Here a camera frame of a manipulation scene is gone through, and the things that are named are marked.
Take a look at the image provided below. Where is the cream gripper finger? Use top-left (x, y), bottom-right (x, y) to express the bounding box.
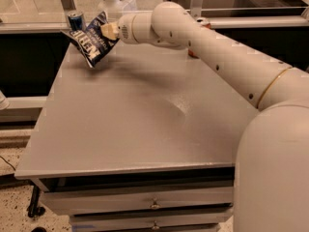
top-left (100, 22), bottom-right (119, 41)

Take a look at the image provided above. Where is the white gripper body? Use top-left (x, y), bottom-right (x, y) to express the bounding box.
top-left (117, 14), bottom-right (138, 44)

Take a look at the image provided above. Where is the blue kettle chip bag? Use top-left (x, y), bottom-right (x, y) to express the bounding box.
top-left (63, 11), bottom-right (119, 68)

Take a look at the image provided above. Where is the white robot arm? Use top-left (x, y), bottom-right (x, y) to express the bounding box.
top-left (101, 2), bottom-right (309, 232)

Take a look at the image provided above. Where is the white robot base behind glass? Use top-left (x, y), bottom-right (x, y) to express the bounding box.
top-left (98, 0), bottom-right (137, 17)

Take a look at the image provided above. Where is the blue redbull can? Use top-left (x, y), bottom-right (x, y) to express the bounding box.
top-left (68, 11), bottom-right (86, 31)

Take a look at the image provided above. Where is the red coca-cola can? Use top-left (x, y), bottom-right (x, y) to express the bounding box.
top-left (187, 16), bottom-right (212, 59)

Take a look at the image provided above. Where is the grey drawer cabinet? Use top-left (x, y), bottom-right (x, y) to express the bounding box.
top-left (15, 43), bottom-right (256, 232)

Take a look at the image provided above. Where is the white object at left edge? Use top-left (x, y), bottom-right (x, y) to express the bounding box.
top-left (0, 90), bottom-right (10, 110)

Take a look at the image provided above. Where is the upper drawer metal knob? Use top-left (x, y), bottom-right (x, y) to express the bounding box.
top-left (150, 198), bottom-right (160, 210)

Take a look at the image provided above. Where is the drawer metal knob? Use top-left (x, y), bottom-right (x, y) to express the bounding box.
top-left (152, 221), bottom-right (160, 231)
top-left (150, 198), bottom-right (160, 210)

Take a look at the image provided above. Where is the black caster wheel leg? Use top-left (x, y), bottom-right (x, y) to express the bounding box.
top-left (27, 186), bottom-right (45, 218)

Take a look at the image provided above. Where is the lower drawer metal knob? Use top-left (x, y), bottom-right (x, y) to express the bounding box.
top-left (152, 221), bottom-right (160, 231)

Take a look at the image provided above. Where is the metal railing frame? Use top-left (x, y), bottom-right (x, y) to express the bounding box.
top-left (0, 0), bottom-right (309, 35)

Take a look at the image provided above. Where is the black floor cable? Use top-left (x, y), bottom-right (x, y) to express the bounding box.
top-left (0, 155), bottom-right (17, 172)

